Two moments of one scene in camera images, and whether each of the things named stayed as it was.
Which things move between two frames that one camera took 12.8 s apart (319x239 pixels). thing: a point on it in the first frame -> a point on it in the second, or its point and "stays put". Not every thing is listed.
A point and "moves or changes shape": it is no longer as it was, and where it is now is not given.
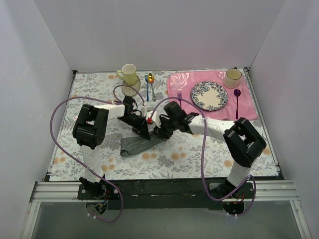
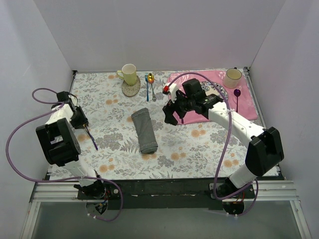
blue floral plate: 209,95 stays put
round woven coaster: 129,91 stays put
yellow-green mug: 128,73 stays put
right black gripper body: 163,128 -> 175,107
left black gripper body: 143,128 -> 81,119
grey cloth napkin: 132,146 moves or changes shape
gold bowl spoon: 150,79 stays put
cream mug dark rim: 232,77 stays put
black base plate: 166,193 stays put
